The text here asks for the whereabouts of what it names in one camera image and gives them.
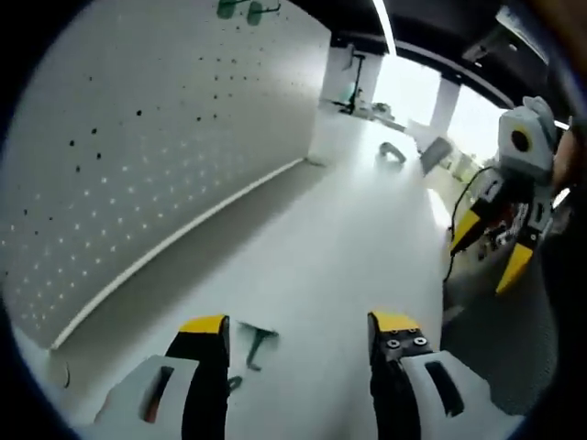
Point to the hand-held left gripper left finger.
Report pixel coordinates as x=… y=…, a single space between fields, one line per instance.
x=137 y=399

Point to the white perforated mounting plate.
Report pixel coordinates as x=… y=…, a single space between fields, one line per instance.
x=137 y=160

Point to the person's right hand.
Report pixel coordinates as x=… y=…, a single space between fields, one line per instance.
x=568 y=158

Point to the small grey curved object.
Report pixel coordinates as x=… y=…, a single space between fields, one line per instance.
x=390 y=153

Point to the white ceiling light strip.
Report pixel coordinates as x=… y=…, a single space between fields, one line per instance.
x=384 y=23

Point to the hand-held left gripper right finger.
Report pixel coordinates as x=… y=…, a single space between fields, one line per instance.
x=440 y=399

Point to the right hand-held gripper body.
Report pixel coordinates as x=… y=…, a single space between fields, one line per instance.
x=527 y=156

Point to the dark ceiling fixture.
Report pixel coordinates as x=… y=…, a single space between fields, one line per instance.
x=504 y=32

